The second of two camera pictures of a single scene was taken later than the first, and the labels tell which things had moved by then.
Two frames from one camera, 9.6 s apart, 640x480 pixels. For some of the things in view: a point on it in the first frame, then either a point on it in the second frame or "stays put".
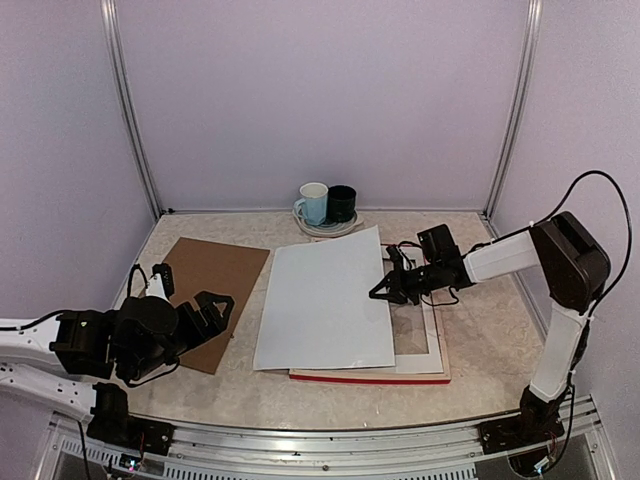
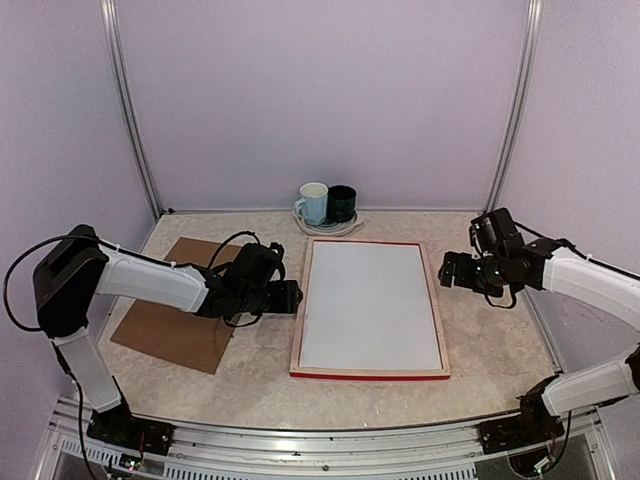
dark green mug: (340, 203) stays put
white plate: (328, 229) stays put
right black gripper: (394, 295) to (447, 272)
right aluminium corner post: (529, 54) stays put
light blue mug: (313, 205) stays put
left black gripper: (215, 324) to (288, 302)
